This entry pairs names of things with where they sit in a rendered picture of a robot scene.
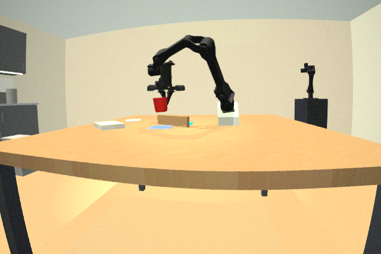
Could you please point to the red cup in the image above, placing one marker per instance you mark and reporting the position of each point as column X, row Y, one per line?
column 160, row 104

